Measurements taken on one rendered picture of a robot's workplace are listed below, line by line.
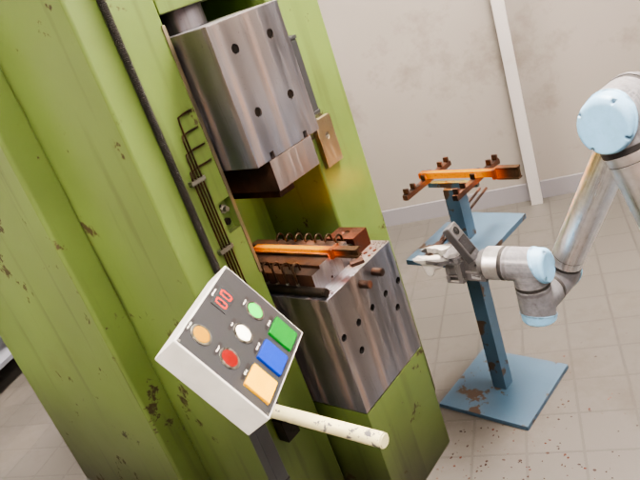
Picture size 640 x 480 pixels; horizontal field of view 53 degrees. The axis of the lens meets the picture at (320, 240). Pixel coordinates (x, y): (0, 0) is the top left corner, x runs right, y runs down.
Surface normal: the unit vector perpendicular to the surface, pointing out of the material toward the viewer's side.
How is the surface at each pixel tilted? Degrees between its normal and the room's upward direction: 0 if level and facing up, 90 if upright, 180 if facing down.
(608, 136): 83
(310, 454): 90
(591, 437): 0
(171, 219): 90
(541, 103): 90
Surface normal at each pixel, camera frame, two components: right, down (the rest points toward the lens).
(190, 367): -0.20, 0.45
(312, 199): -0.58, 0.49
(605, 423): -0.31, -0.87
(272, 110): 0.76, 0.02
